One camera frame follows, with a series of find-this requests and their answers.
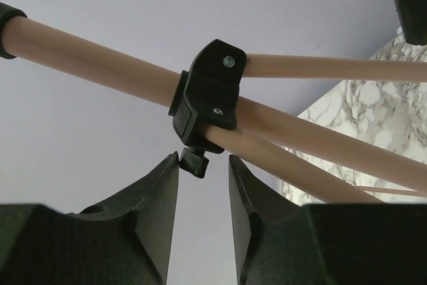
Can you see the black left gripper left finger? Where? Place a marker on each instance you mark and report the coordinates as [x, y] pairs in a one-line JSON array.
[[124, 239]]

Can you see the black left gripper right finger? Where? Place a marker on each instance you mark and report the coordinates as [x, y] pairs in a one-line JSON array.
[[278, 242]]

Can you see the pink music stand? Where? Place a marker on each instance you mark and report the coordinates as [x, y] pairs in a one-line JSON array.
[[209, 115]]

